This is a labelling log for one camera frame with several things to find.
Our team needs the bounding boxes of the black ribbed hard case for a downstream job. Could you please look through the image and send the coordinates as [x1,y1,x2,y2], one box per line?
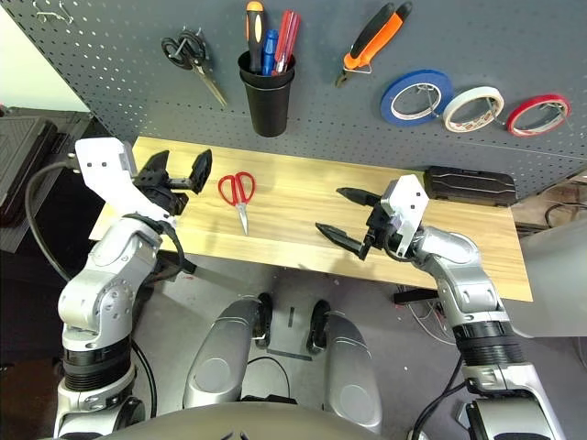
[0,114,61,226]

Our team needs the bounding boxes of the black handled scissors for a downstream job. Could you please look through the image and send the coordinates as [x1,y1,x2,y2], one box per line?
[160,29,229,107]

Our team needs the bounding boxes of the silver left robot leg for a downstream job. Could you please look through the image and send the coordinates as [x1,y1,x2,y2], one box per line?
[183,292,274,412]

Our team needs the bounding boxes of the silver right robot leg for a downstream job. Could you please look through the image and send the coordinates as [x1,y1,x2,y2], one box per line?
[306,300,383,435]

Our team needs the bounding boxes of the blue tape roll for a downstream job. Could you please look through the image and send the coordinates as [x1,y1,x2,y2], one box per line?
[379,69,455,128]

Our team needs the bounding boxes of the orange black pliers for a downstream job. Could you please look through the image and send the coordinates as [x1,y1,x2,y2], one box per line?
[334,1,414,88]

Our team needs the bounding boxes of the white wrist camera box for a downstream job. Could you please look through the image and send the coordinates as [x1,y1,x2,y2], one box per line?
[74,136,178,228]
[380,173,431,258]

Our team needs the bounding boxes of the black orange screwdriver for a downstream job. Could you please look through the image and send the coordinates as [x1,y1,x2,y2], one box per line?
[245,0,267,74]

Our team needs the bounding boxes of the white cable bundle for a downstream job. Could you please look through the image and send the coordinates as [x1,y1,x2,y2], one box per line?
[403,297,460,345]

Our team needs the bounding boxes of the white tape roll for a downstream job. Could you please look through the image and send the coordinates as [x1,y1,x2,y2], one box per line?
[442,85,505,134]

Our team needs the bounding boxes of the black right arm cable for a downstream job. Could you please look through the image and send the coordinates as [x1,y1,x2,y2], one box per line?
[382,233,469,440]

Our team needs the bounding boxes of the black waist cable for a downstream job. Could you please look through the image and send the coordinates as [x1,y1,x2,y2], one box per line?
[245,357,293,404]

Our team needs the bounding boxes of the red tape roll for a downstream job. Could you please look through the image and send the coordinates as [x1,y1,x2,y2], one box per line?
[506,93,573,138]

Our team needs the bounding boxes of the black plastic cup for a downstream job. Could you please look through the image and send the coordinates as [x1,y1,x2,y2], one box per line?
[237,49,297,88]
[240,72,294,138]

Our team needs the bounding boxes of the silver robot leg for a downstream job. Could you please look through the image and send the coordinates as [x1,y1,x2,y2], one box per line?
[306,300,383,435]
[183,292,274,412]

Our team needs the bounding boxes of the black floor cable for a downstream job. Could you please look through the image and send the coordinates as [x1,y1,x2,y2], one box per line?
[543,201,587,230]

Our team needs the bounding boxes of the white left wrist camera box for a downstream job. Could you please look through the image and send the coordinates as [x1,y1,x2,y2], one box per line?
[74,136,178,228]

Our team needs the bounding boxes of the metal peg hook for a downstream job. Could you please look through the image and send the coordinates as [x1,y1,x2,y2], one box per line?
[415,84,441,118]
[178,27,205,56]
[548,103,574,129]
[481,95,508,125]

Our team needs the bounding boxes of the black plastic tool case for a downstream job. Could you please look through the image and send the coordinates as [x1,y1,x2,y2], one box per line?
[424,165,518,207]

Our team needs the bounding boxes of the wire pegboard hook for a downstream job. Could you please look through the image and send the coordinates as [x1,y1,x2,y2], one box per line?
[35,0,74,24]

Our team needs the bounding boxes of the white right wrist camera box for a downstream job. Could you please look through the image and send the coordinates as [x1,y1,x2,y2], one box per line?
[380,173,431,258]

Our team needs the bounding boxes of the grey curved panel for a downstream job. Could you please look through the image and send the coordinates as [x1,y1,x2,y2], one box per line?
[513,214,587,340]

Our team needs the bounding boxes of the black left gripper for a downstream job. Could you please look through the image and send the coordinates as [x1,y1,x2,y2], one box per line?
[135,148,214,216]

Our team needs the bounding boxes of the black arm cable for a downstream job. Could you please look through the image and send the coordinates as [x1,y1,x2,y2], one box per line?
[382,233,469,440]
[25,159,198,285]

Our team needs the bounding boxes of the blue handled screwdriver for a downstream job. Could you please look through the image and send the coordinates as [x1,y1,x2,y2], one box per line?
[260,28,280,77]

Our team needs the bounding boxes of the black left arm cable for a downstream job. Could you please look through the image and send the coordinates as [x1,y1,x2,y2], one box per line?
[25,159,198,285]

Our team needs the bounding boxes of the black equipment cart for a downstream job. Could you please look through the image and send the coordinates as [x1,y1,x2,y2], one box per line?
[0,107,111,349]

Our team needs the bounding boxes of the red handled scissors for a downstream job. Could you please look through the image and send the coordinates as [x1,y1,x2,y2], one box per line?
[217,171,256,237]

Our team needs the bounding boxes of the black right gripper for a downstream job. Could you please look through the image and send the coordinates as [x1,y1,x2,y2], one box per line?
[315,186,399,261]

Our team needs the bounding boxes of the grey metal pegboard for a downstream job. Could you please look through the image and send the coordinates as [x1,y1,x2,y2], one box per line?
[0,0,587,203]

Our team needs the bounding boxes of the grey robot torso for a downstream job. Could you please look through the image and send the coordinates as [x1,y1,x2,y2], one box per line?
[91,402,404,440]

